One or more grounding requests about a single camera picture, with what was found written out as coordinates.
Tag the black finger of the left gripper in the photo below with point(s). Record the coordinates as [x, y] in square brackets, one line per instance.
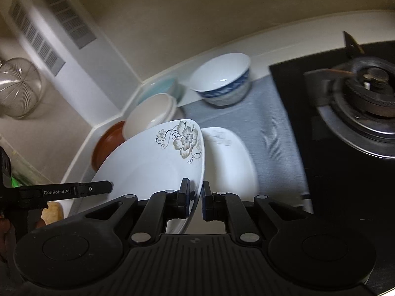
[95, 188]

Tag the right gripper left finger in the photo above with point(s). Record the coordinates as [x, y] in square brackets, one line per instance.
[162, 207]

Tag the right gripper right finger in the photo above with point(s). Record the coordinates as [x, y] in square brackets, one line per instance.
[229, 209]

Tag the white floral plate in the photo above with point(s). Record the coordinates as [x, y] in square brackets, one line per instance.
[154, 160]
[229, 165]

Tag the brown round plate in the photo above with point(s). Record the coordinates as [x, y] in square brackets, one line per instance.
[108, 142]

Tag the beige bowls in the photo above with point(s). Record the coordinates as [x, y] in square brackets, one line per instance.
[155, 110]

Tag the light blue bowl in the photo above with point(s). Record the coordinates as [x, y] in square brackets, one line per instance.
[167, 84]

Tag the blue white patterned bowl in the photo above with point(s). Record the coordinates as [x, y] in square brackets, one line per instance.
[223, 80]

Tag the wooden cutting board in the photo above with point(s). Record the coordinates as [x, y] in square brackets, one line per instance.
[53, 213]

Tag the grey counter mat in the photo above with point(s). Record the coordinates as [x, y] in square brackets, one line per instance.
[261, 122]

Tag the black gas stove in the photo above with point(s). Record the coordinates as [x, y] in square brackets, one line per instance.
[340, 105]

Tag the right vent grille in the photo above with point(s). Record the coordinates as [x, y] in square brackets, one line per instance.
[71, 22]

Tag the vent grille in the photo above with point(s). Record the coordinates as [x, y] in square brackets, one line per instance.
[36, 39]
[71, 22]

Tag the left vent grille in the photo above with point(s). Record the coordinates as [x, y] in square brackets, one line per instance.
[36, 39]

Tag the wire mesh strainer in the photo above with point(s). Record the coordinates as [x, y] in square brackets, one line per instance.
[21, 87]

